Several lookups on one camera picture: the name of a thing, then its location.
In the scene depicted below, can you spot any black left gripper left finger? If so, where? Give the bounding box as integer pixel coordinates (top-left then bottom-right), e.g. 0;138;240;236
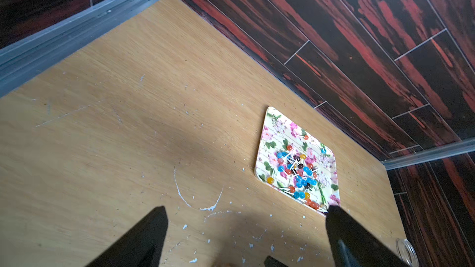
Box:
88;206;168;267

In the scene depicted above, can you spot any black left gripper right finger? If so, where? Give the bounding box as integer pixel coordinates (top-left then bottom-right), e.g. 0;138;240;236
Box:
325;205;407;267

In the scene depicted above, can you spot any clear plastic candy jar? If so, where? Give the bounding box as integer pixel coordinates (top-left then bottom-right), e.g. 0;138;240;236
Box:
396;239;419;267

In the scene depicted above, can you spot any pile of colourful lollipops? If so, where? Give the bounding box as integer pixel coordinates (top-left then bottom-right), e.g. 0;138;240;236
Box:
266;133;327;210

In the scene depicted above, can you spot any floral rectangular tray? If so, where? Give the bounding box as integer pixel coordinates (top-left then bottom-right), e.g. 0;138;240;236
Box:
254;106;341;216

